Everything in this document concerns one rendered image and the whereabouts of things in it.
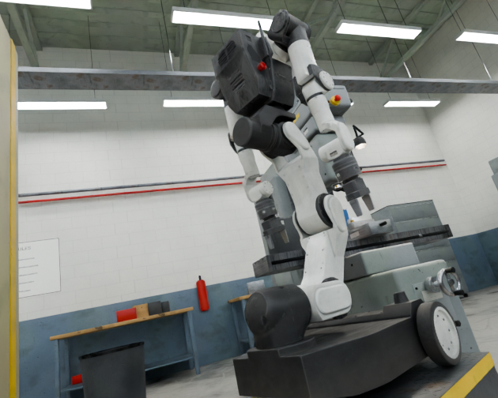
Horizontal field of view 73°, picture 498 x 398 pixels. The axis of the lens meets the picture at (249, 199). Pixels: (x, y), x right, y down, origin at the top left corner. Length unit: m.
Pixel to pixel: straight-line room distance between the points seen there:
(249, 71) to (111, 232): 5.00
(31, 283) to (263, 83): 5.27
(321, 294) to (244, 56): 0.94
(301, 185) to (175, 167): 5.30
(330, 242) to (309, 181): 0.26
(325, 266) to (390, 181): 7.30
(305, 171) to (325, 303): 0.53
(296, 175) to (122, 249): 4.89
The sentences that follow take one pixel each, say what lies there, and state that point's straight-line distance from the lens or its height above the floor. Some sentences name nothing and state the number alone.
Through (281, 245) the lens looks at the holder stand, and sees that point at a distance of 1.78.
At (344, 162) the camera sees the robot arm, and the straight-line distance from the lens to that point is 1.25.
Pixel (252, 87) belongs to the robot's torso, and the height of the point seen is 1.52.
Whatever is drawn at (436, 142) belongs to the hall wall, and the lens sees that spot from 10.14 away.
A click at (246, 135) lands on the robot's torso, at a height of 1.31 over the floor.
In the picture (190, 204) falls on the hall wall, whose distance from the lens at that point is 6.29.
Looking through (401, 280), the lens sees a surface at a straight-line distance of 1.67.
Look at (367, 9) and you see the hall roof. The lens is 8.76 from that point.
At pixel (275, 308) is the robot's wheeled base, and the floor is 0.69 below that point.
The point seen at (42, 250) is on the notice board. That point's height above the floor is 2.20.
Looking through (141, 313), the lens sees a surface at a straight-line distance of 5.38.
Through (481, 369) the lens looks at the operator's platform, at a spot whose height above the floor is 0.38.
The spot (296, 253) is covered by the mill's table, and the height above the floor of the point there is 0.91.
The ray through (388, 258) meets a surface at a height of 0.79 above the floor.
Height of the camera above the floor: 0.71
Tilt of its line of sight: 17 degrees up
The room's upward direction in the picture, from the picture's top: 13 degrees counter-clockwise
